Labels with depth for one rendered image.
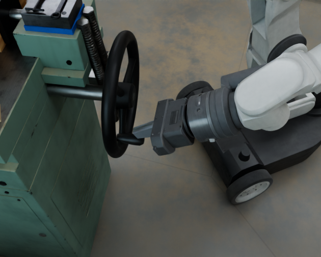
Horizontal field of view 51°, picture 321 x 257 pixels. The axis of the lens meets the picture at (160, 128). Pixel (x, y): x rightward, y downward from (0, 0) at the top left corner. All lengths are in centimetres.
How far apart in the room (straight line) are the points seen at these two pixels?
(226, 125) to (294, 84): 12
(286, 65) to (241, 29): 178
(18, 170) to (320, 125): 131
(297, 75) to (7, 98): 52
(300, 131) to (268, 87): 109
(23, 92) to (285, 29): 80
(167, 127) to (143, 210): 93
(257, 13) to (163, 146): 69
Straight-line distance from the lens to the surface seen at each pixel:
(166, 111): 64
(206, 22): 234
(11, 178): 77
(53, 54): 76
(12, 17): 82
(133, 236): 147
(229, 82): 61
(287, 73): 54
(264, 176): 142
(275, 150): 153
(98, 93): 78
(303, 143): 159
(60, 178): 97
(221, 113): 57
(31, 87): 75
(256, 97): 54
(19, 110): 72
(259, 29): 118
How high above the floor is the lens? 140
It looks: 55 degrees down
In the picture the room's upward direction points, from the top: straight up
